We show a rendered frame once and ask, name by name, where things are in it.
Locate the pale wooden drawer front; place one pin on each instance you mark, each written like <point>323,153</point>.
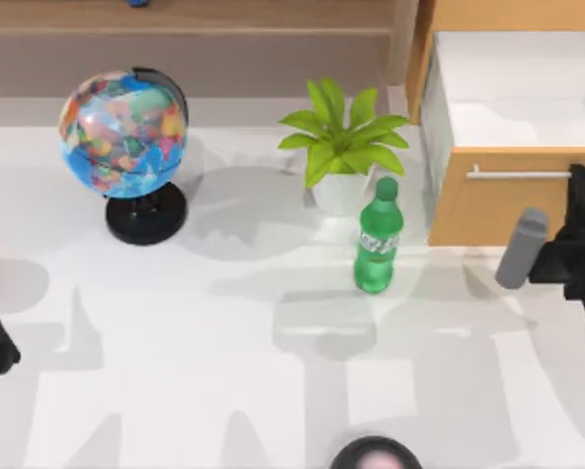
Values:
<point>487,215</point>

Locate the pulled-out drawer with grey inside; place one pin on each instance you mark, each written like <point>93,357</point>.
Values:
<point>516,88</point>

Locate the green bottle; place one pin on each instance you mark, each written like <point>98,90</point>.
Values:
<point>377,234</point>

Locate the wooden cupboard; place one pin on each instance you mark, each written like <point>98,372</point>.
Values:
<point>421,54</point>

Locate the green plant in white pot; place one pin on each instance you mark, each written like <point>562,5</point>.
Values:
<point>338,146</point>

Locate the black round object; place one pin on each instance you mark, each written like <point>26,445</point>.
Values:
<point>376,454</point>

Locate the colourful globe on black stand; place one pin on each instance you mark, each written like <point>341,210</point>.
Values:
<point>121,141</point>

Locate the small blue object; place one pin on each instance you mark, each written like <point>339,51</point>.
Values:
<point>138,2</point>

